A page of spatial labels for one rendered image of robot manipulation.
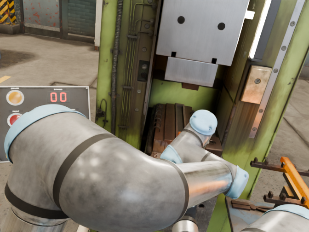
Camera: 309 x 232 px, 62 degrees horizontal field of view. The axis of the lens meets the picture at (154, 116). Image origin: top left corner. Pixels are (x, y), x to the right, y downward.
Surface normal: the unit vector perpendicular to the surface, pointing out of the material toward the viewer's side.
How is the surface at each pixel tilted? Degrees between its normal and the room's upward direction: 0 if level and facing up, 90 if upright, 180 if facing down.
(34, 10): 90
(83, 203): 75
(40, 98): 60
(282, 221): 17
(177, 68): 90
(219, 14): 90
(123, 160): 24
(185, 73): 90
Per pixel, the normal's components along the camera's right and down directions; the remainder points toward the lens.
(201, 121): 0.09, -0.55
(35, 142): -0.40, -0.36
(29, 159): -0.49, -0.07
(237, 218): 0.15, -0.88
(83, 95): 0.38, -0.04
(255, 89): -0.07, 0.44
